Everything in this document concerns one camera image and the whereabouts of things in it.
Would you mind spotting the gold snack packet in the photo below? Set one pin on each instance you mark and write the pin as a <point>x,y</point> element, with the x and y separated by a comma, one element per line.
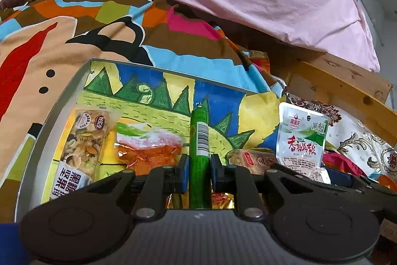
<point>222,201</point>

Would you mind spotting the metal tray with drawing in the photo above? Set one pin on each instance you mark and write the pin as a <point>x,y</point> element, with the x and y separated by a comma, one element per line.
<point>139,115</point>

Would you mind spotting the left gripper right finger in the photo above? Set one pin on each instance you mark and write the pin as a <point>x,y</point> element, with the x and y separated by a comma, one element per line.
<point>238,181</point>

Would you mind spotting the white green tofu snack pack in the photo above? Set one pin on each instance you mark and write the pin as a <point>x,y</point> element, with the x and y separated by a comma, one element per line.
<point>301,141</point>

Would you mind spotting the nut bar clear packet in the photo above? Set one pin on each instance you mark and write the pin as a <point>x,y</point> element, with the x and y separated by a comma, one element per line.
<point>83,149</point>

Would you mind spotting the right wooden bed rail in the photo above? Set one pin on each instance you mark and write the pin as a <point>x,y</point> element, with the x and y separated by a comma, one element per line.
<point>329,79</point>

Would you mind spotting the colourful monkey bedspread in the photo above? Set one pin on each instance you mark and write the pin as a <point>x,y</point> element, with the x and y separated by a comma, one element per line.
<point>136,42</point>

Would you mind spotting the blue white tube packet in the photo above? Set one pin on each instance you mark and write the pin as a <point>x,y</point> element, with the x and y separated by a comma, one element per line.
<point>12,252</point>

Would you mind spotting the floral satin quilt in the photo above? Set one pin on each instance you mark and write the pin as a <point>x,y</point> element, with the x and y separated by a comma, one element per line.
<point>350,146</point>

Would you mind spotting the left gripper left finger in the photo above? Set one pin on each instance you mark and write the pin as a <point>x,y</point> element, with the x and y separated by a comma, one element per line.
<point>161,183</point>

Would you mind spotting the orange chicken snack packet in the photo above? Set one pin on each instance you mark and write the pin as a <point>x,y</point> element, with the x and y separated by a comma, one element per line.
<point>143,147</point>

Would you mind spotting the red rice cracker packet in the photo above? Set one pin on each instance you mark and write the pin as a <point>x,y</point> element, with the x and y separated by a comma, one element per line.
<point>257,161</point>

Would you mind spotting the green sausage stick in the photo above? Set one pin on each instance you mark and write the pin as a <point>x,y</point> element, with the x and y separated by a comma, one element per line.
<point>199,159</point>

